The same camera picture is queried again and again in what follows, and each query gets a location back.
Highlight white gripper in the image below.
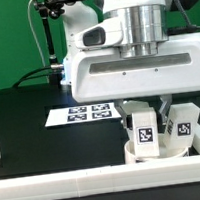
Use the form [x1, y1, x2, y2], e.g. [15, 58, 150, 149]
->
[71, 32, 200, 129]

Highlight white round stool seat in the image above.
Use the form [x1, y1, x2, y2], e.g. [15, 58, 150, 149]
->
[124, 133, 189, 164]

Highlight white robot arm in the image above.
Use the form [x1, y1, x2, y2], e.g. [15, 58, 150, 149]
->
[55, 0, 200, 128]

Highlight white sheet with markers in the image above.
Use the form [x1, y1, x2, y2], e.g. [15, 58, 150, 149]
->
[45, 103, 120, 127]

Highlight white obstacle wall frame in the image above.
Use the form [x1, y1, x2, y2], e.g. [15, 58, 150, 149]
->
[0, 127, 200, 200]

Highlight black cables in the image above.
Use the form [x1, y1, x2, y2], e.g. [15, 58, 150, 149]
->
[10, 66, 55, 89]

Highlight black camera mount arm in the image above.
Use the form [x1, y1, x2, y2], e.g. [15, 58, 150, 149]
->
[33, 0, 65, 87]

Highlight white cable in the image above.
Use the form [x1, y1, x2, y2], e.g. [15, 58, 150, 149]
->
[25, 0, 56, 69]

